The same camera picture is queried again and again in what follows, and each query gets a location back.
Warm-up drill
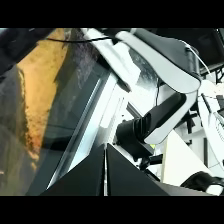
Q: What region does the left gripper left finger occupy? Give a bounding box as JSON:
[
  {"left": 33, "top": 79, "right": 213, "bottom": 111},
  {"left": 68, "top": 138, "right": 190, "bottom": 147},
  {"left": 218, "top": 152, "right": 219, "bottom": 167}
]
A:
[{"left": 40, "top": 143, "right": 106, "bottom": 197}]

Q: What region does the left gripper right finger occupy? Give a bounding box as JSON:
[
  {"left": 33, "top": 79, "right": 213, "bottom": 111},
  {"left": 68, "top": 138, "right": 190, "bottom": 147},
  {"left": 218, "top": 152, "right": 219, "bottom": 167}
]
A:
[{"left": 106, "top": 143, "right": 172, "bottom": 197}]

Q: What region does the black cable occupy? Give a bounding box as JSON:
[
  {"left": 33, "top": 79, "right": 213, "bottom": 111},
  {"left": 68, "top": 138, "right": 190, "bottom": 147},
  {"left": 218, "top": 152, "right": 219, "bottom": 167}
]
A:
[{"left": 45, "top": 35, "right": 114, "bottom": 44}]

